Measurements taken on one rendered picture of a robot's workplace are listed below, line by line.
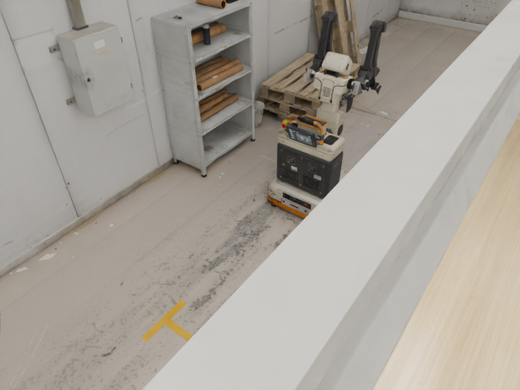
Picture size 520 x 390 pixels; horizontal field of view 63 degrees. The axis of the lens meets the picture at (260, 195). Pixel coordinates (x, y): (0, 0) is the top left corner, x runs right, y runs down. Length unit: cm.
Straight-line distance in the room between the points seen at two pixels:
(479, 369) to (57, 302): 288
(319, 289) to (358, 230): 7
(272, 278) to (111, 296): 331
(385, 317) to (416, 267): 7
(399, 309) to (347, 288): 13
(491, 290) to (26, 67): 328
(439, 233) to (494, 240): 235
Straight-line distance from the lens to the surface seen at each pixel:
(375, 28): 365
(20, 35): 350
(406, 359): 216
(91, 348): 336
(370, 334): 39
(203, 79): 430
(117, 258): 385
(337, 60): 366
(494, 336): 238
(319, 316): 29
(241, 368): 27
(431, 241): 49
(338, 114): 379
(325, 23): 383
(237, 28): 465
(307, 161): 364
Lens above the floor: 270
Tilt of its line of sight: 39 degrees down
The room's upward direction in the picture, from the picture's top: 1 degrees counter-clockwise
